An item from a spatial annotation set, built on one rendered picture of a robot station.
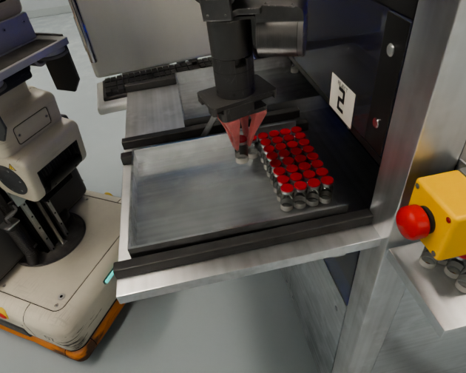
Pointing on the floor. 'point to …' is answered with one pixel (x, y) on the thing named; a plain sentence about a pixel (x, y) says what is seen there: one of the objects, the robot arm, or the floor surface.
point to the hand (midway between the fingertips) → (241, 142)
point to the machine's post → (413, 159)
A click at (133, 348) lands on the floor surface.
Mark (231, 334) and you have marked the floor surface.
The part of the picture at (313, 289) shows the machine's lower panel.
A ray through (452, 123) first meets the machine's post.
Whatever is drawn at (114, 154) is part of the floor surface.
